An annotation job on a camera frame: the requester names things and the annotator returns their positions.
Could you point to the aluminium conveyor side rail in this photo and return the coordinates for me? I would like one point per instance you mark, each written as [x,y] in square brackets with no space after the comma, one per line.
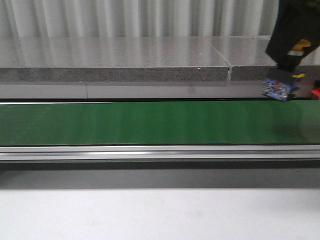
[158,153]

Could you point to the red plastic tray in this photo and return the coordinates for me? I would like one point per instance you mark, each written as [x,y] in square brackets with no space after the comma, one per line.
[315,93]

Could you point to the green conveyor belt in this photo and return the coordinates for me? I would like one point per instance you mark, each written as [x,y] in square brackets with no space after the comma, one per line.
[161,123]

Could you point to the white pleated curtain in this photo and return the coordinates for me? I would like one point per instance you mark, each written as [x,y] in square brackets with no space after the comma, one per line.
[136,18]

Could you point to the grey stone counter slab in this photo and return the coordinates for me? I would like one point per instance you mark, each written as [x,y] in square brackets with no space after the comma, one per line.
[114,59]

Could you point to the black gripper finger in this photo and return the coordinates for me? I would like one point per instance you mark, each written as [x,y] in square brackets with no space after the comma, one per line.
[296,33]

